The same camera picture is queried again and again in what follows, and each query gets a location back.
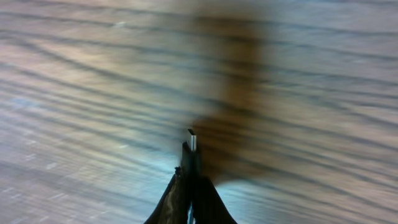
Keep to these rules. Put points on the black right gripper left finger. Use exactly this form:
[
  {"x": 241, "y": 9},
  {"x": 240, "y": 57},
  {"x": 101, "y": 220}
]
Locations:
[{"x": 172, "y": 207}]

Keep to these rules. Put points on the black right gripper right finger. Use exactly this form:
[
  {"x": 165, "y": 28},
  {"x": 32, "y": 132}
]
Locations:
[{"x": 208, "y": 207}]

